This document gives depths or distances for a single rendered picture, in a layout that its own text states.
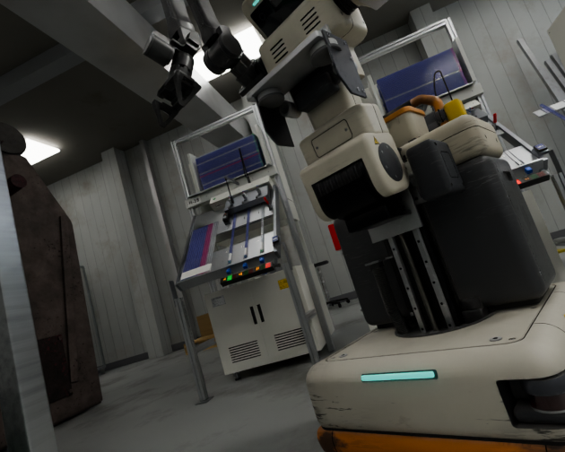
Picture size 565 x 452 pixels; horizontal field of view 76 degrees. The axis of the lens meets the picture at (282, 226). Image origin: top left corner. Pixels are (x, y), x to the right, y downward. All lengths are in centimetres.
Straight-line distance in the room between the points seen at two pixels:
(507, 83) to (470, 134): 564
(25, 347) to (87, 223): 777
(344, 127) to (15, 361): 80
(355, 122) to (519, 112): 574
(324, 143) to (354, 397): 65
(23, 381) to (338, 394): 74
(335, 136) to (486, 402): 67
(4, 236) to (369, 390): 78
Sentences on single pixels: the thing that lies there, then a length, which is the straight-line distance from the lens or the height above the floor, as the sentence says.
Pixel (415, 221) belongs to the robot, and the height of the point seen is 57.
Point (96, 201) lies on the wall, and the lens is 815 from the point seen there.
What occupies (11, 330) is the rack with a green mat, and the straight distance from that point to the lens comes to 48.
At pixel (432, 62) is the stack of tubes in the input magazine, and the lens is 281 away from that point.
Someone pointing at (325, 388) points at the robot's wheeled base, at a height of 23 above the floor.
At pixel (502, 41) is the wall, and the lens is 702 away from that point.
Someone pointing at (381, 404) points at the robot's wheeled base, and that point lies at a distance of 96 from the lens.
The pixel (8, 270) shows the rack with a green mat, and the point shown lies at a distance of 50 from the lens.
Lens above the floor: 51
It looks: 9 degrees up
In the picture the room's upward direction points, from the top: 17 degrees counter-clockwise
